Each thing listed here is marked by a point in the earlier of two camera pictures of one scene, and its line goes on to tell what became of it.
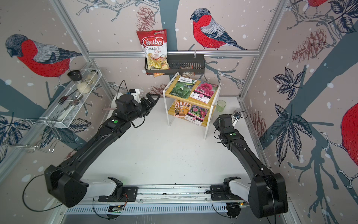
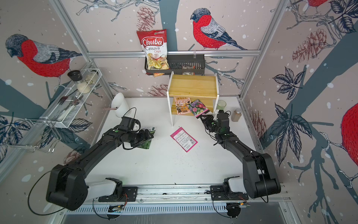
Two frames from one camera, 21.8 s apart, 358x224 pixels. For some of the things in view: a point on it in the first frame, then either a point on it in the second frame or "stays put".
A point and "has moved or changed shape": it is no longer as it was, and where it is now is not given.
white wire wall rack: [68, 103] stays put
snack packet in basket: [188, 74] stays put
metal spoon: [76, 101] stays put
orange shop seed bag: [181, 108] has moved or changed shape
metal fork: [63, 98] stays put
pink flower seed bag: [204, 92] to [183, 138]
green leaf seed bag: [183, 87] to [146, 145]
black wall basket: [180, 64] stays put
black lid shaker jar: [75, 76] stays put
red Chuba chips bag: [154, 43] stays put
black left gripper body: [141, 108] to [136, 137]
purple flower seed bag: [196, 115] has moved or changed shape
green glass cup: [220, 105] stays put
